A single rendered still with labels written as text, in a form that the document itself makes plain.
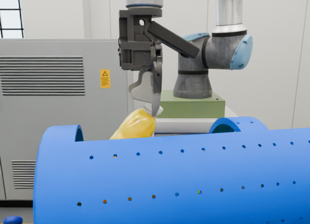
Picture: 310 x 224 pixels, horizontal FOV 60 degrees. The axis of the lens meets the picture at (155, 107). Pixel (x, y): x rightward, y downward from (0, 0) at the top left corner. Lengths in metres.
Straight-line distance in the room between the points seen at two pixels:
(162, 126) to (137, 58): 0.42
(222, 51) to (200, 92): 0.17
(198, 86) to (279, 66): 2.73
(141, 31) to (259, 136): 0.32
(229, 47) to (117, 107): 1.37
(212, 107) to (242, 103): 2.62
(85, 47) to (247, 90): 2.17
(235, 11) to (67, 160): 0.68
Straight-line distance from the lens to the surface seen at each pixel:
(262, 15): 3.56
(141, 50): 0.53
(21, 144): 2.47
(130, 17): 0.54
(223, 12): 0.93
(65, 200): 0.50
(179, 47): 0.55
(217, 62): 0.95
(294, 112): 3.84
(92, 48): 2.12
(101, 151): 0.51
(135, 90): 0.53
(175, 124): 0.91
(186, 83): 0.99
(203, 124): 0.92
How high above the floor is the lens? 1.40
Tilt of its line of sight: 13 degrees down
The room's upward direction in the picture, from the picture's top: straight up
